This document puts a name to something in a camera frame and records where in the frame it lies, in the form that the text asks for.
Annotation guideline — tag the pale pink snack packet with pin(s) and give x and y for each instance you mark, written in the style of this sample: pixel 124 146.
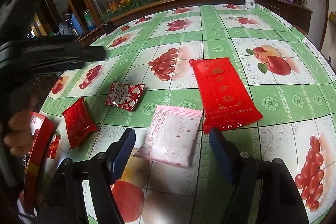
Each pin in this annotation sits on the pale pink snack packet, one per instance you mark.
pixel 171 136

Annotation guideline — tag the large flat red packet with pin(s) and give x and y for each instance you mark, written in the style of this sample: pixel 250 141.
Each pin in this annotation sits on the large flat red packet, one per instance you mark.
pixel 226 102

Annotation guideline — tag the green fruit pattern tablecloth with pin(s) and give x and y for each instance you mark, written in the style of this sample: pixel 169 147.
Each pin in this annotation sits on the green fruit pattern tablecloth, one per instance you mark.
pixel 287 77

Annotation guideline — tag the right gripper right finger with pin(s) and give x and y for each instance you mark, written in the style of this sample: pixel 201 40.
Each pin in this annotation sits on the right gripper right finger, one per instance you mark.
pixel 236 166

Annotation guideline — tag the small flat red packet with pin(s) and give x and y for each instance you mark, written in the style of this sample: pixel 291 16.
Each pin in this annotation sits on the small flat red packet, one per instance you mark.
pixel 79 123

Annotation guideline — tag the red white patterned candy packet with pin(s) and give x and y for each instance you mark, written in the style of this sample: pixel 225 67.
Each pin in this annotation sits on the red white patterned candy packet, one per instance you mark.
pixel 124 96

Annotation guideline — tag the person left hand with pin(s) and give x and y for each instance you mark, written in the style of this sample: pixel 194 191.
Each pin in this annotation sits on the person left hand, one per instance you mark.
pixel 19 140

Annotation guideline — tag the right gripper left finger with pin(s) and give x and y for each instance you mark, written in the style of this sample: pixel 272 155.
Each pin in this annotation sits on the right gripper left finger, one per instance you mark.
pixel 118 155

